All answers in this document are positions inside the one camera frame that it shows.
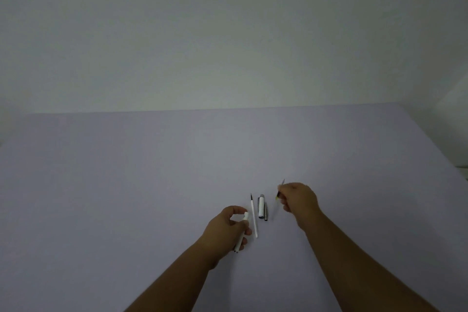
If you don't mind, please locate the person's right hand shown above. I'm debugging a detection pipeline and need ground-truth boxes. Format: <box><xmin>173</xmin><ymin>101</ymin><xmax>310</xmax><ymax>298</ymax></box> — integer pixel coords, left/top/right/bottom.
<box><xmin>277</xmin><ymin>182</ymin><xmax>324</xmax><ymax>232</ymax></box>

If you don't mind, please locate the person's left hand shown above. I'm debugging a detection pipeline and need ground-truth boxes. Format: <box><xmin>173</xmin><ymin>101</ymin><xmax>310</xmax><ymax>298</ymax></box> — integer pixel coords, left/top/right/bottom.
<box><xmin>200</xmin><ymin>206</ymin><xmax>254</xmax><ymax>271</ymax></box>

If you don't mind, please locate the white pen barrel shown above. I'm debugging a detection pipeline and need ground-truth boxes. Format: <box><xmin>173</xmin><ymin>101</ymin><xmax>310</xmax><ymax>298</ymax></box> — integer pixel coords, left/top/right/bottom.
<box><xmin>234</xmin><ymin>212</ymin><xmax>249</xmax><ymax>253</ymax></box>

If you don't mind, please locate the person's left forearm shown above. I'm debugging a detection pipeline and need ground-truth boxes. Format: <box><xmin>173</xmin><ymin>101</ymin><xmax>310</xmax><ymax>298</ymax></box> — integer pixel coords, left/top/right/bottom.
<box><xmin>124</xmin><ymin>240</ymin><xmax>221</xmax><ymax>312</ymax></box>

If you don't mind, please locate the person's right forearm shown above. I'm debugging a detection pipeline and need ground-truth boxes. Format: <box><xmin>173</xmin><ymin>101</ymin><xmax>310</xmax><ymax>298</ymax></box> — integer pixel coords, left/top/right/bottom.
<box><xmin>297</xmin><ymin>211</ymin><xmax>441</xmax><ymax>312</ymax></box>

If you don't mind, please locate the white pen refill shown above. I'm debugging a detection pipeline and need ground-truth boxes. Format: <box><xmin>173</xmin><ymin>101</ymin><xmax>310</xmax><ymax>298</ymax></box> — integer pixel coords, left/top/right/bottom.
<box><xmin>250</xmin><ymin>193</ymin><xmax>259</xmax><ymax>239</ymax></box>

